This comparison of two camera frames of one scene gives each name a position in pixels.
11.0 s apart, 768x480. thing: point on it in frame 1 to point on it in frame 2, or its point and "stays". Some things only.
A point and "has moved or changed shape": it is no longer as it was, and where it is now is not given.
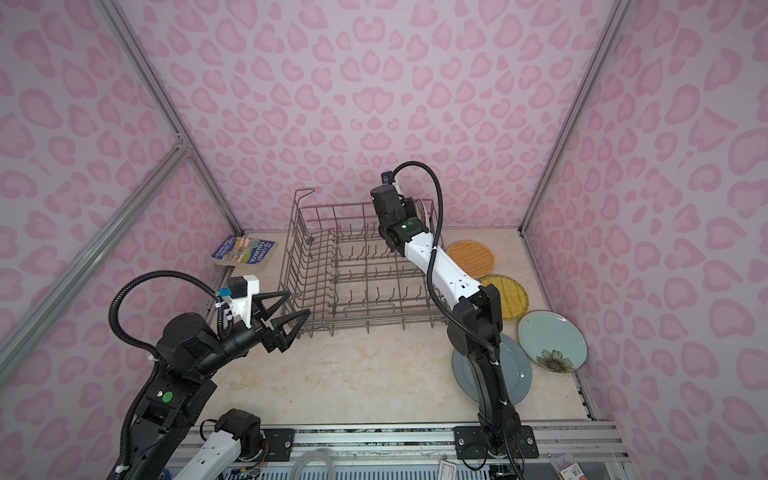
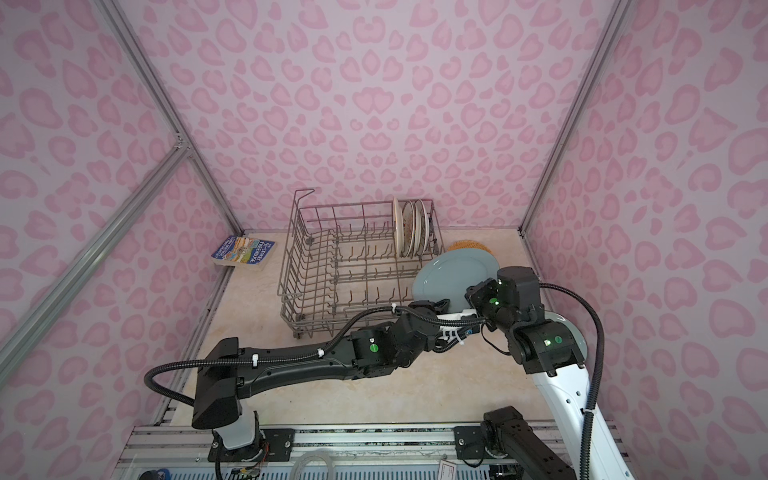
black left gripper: (279, 339) to (435, 308)
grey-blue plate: (513, 363) to (452, 274)
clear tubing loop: (321, 452) stays
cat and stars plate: (421, 213) has moved or changed shape
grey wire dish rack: (338, 276) stays
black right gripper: (410, 203) to (476, 292)
